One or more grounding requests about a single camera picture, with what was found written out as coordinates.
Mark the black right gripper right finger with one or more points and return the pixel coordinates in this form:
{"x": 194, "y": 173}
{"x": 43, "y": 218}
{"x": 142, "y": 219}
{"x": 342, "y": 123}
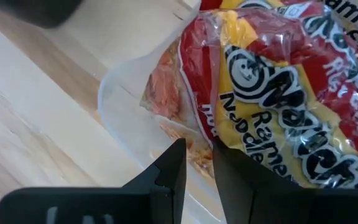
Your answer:
{"x": 253, "y": 199}

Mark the clear plastic bin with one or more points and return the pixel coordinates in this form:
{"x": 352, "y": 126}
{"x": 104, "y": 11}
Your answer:
{"x": 126, "y": 118}

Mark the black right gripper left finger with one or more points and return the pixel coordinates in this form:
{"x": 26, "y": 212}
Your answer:
{"x": 166, "y": 193}

